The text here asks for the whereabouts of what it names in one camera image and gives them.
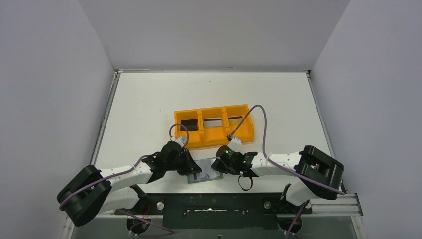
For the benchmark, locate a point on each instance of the yellow three-compartment bin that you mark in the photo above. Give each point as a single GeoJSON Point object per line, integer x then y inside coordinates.
{"type": "Point", "coordinates": [209, 137]}

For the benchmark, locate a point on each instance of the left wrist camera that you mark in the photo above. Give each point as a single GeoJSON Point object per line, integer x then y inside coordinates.
{"type": "Point", "coordinates": [181, 141]}

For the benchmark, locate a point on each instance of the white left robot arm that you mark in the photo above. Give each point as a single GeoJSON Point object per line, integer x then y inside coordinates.
{"type": "Point", "coordinates": [94, 191]}

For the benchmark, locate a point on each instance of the silver VIP card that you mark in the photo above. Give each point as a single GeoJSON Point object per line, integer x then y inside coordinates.
{"type": "Point", "coordinates": [207, 171]}

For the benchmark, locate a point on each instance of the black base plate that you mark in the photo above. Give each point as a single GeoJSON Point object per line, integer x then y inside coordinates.
{"type": "Point", "coordinates": [222, 211]}

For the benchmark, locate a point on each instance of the silver card middle bin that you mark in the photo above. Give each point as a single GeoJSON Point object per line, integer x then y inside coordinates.
{"type": "Point", "coordinates": [212, 122]}

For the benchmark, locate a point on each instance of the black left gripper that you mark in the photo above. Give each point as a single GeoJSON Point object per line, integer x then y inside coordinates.
{"type": "Point", "coordinates": [186, 161]}

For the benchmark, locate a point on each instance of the gold card end bin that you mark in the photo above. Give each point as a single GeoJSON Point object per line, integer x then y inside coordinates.
{"type": "Point", "coordinates": [234, 120]}

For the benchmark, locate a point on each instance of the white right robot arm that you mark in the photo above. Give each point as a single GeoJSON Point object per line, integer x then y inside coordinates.
{"type": "Point", "coordinates": [319, 174]}

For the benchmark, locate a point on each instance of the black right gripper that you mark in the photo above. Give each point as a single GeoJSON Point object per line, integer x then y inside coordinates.
{"type": "Point", "coordinates": [220, 163]}

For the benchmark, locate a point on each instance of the green card holder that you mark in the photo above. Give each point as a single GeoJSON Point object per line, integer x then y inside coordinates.
{"type": "Point", "coordinates": [193, 178]}

